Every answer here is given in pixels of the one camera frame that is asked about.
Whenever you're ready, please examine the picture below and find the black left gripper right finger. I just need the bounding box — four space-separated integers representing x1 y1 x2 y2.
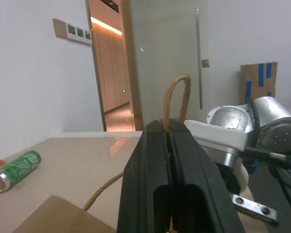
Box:
168 120 245 233

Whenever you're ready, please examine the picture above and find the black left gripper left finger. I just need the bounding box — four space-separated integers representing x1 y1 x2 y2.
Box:
117 120 172 233

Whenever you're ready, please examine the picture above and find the brown paper bag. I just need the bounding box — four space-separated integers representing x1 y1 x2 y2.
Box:
13 74 192 233

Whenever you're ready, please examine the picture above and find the white door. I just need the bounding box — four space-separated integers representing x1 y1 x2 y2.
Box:
122 0 210 132

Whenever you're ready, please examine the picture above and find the cardboard sheet with blue tape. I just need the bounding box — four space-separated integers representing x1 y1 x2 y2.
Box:
240 62 279 104

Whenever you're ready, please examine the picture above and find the green soda can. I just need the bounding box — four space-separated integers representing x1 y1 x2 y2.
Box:
0 150 42 193

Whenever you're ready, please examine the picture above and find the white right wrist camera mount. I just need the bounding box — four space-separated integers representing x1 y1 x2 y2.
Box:
184 119 250 195

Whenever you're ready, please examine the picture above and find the long silver door handle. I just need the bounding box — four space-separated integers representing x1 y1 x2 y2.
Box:
195 8 204 110

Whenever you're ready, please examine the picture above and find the wall switch panel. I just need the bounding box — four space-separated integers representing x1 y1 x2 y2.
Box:
52 17 93 45

